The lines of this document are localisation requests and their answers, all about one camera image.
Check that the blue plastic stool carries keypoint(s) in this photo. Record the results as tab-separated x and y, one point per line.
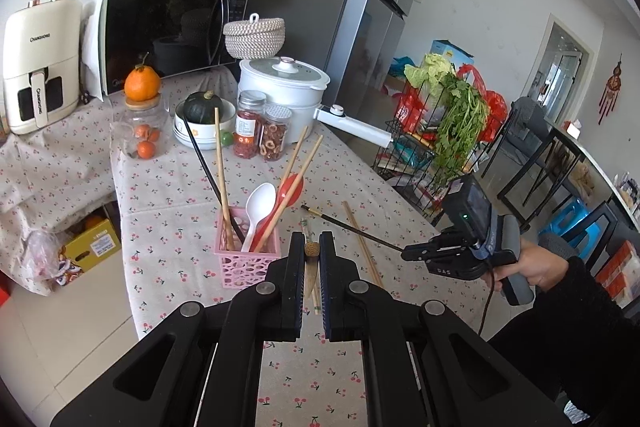
570	214

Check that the bunch of coriander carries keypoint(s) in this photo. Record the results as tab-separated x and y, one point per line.
462	122

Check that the white floral bowl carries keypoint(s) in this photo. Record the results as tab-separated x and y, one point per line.
205	132

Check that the white electric cooking pot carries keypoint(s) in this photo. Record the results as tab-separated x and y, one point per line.
285	92

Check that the glass jar with wooden lid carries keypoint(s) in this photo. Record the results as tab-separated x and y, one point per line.
127	122

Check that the white plastic spoon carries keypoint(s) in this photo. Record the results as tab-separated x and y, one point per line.
260	204

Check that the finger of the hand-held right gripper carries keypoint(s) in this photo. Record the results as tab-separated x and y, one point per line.
420	254
445	243

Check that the black framed table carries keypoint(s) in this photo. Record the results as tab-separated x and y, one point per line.
565	167

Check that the cream air fryer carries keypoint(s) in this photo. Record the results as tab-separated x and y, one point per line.
42	62

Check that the jar of red dried berries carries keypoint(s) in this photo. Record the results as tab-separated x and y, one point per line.
249	132

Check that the cherry print cabinet cloth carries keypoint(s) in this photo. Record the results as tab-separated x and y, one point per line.
50	167

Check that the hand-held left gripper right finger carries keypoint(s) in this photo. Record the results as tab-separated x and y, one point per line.
331	277

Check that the small green lime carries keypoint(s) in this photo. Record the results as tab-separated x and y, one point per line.
227	139

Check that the yellow cardboard box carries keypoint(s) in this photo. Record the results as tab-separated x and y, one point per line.
95	247

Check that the red gourd wall ornament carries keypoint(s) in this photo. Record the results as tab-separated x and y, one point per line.
611	87

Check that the orange white carton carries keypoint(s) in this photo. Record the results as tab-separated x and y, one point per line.
620	272

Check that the red plastic bag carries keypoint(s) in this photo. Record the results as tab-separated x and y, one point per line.
407	109
492	107

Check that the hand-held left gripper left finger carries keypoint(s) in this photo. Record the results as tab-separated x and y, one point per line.
292	277

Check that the clear plastic bag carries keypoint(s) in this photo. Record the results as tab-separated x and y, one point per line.
40	257

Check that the pink perforated utensil basket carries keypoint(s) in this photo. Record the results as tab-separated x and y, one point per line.
250	269

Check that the large orange with stem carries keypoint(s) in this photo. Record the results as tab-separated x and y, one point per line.
142	84

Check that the person's right forearm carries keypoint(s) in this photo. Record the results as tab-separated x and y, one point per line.
580	317

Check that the woven lidded basket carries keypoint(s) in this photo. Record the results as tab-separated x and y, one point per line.
255	38

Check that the person's right hand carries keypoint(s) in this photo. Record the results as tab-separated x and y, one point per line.
542	267

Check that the dark green pumpkin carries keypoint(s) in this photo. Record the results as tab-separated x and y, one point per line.
202	108

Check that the jar of dried fruit rings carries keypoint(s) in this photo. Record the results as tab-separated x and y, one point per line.
274	137

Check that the small tangerine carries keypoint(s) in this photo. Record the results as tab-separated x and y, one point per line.
142	132
154	135
146	150

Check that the napa cabbage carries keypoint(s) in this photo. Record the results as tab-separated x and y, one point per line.
430	69

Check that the blue cardboard box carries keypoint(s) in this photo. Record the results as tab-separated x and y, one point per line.
452	49

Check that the printed snack packet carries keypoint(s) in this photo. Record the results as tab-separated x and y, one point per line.
67	269

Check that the paper-wrapped chopstick pair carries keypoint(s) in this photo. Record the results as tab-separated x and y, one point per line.
306	229

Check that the black microwave oven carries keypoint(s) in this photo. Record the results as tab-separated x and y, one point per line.
165	37

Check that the red plastic spoon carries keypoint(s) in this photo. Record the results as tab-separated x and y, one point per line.
290	187

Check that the tissue box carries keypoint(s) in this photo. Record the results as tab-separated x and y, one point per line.
572	128

